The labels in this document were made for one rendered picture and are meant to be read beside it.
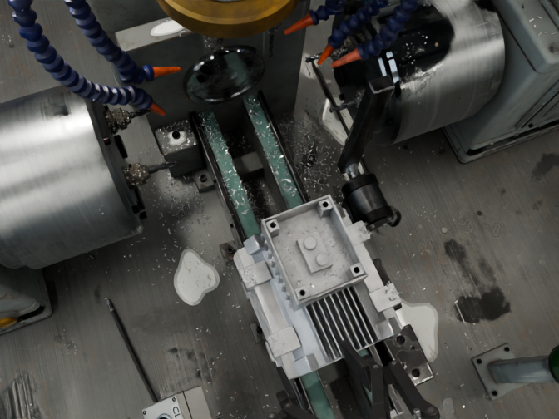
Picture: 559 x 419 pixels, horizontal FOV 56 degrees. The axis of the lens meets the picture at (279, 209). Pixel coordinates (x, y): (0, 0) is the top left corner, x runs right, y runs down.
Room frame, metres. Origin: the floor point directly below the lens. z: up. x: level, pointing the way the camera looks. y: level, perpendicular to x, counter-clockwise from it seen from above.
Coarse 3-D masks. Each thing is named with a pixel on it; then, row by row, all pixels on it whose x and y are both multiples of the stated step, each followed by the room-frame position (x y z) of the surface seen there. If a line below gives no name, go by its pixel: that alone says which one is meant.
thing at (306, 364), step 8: (344, 216) 0.25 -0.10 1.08; (248, 240) 0.19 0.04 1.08; (256, 240) 0.19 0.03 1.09; (248, 248) 0.18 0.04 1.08; (256, 248) 0.18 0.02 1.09; (264, 248) 0.19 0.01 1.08; (384, 320) 0.11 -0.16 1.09; (392, 320) 0.11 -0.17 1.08; (384, 328) 0.10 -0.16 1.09; (392, 328) 0.10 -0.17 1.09; (400, 328) 0.10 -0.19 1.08; (384, 336) 0.09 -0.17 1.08; (312, 352) 0.05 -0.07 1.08; (296, 360) 0.04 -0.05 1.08; (304, 360) 0.04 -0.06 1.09; (312, 360) 0.04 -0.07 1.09; (296, 368) 0.03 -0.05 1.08; (304, 368) 0.03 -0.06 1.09; (312, 368) 0.03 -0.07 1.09
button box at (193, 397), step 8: (184, 392) -0.02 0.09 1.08; (192, 392) -0.02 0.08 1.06; (200, 392) -0.02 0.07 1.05; (168, 400) -0.03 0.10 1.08; (176, 400) -0.03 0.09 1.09; (184, 400) -0.03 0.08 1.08; (192, 400) -0.03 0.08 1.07; (200, 400) -0.02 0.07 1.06; (144, 408) -0.05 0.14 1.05; (152, 408) -0.04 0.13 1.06; (160, 408) -0.04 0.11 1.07; (168, 408) -0.04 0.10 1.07; (176, 408) -0.04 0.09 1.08; (184, 408) -0.04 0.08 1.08; (192, 408) -0.04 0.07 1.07; (200, 408) -0.03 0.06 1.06; (208, 408) -0.03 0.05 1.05; (144, 416) -0.05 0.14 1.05; (152, 416) -0.05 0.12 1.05; (160, 416) -0.05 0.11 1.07; (168, 416) -0.05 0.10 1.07; (176, 416) -0.05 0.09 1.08; (184, 416) -0.05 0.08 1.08; (192, 416) -0.04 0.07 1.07; (200, 416) -0.04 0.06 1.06; (208, 416) -0.04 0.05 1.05
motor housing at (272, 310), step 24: (240, 264) 0.17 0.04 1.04; (264, 288) 0.13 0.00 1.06; (360, 288) 0.15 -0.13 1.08; (264, 312) 0.10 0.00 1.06; (288, 312) 0.10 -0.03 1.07; (312, 312) 0.11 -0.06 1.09; (336, 312) 0.11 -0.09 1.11; (360, 312) 0.12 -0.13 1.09; (384, 312) 0.13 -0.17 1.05; (312, 336) 0.08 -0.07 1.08; (336, 336) 0.08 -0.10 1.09; (360, 336) 0.08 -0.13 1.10; (288, 360) 0.04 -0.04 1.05; (336, 360) 0.05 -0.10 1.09
